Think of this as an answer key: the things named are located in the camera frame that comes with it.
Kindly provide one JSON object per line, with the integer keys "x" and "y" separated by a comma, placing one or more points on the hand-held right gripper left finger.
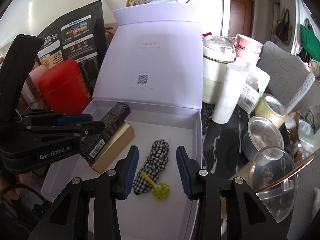
{"x": 130, "y": 172}

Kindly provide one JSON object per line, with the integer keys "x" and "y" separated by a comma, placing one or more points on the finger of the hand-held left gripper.
{"x": 92, "y": 127}
{"x": 75, "y": 119}

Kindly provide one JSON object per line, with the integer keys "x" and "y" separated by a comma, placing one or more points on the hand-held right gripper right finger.
{"x": 185, "y": 172}

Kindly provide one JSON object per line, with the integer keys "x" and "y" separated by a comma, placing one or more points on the black cosmetic box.
{"x": 107, "y": 127}

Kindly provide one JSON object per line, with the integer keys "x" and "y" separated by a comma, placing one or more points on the gold rectangular box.
{"x": 117, "y": 142}

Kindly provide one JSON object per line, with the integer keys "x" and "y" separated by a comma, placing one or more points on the black white gingham scrunchie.
{"x": 155, "y": 155}

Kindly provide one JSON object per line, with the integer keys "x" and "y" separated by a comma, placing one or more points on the lavender gift box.
{"x": 155, "y": 62}

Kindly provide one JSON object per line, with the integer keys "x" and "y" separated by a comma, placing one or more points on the person's left hand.
{"x": 22, "y": 178}

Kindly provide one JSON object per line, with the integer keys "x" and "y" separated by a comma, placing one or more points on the red canister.
{"x": 62, "y": 87}

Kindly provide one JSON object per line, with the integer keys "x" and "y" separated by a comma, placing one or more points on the steel bowl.
{"x": 250, "y": 142}

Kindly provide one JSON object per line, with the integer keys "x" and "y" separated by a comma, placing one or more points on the black printed pouch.
{"x": 75, "y": 20}

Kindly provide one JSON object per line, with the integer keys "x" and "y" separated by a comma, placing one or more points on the white paper towel roll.
{"x": 227, "y": 97}

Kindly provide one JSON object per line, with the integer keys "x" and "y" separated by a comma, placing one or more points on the clear glass mug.
{"x": 275, "y": 205}

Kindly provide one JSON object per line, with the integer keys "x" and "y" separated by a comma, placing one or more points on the cream electric pot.
{"x": 215, "y": 80}

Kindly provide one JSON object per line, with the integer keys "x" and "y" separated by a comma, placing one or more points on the white barcode carton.
{"x": 250, "y": 100}

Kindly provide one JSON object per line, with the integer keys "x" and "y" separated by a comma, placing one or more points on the clear tape roll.
{"x": 262, "y": 110}

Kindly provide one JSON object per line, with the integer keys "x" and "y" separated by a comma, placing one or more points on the rose gold stirrer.
{"x": 300, "y": 166}

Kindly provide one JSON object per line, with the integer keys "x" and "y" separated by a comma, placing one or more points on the crumpled clear plastic bag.
{"x": 303, "y": 135}

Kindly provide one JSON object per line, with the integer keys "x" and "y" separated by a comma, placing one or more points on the pink paper cups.
{"x": 250, "y": 46}

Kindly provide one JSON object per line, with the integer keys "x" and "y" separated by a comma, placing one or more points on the grey leaf pattern chair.
{"x": 282, "y": 67}

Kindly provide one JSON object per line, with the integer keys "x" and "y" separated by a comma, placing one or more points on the brown door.
{"x": 241, "y": 15}

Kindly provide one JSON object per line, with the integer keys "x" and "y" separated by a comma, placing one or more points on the white fridge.
{"x": 212, "y": 5}

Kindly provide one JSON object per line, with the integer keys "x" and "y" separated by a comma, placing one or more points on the brown handbag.
{"x": 283, "y": 30}

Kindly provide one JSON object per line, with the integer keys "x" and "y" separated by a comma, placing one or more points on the green tote bag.
{"x": 310, "y": 45}

